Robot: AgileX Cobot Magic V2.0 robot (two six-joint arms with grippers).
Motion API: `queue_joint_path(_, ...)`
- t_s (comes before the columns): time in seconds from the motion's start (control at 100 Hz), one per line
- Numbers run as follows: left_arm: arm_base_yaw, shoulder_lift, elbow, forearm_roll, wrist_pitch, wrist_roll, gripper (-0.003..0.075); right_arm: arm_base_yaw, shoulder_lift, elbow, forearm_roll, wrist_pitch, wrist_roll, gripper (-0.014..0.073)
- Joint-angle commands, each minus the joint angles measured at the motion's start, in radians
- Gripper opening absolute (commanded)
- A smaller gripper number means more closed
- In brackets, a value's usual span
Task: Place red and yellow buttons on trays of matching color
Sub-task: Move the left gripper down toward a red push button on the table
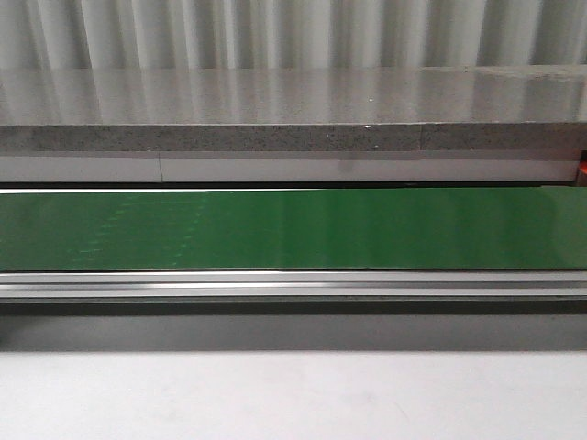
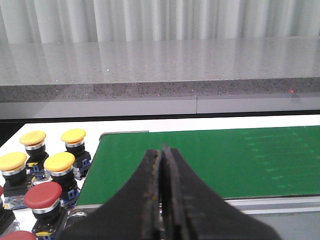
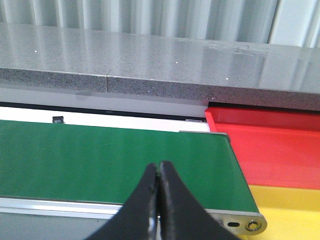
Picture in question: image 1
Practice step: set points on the grey speckled stone counter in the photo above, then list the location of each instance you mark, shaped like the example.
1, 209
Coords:
375, 126

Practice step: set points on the white pleated curtain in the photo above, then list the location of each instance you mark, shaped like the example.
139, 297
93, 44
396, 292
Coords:
290, 34

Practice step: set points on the aluminium conveyor frame rail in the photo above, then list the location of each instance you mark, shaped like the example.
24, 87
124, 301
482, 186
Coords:
201, 292

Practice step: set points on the green conveyor belt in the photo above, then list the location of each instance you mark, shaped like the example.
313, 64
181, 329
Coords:
483, 228

